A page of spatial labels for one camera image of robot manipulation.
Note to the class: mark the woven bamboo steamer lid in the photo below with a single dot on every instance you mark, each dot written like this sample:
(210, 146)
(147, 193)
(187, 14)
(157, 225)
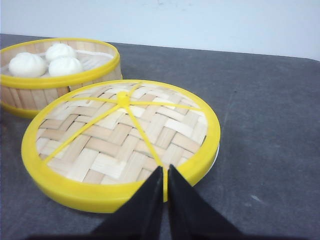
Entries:
(92, 148)

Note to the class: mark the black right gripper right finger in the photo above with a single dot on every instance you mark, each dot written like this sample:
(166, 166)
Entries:
(192, 218)

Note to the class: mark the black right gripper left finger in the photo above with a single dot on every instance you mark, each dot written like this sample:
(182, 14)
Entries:
(138, 219)

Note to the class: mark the white steamed bun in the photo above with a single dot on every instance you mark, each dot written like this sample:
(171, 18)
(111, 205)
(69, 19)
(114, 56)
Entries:
(27, 65)
(59, 50)
(63, 66)

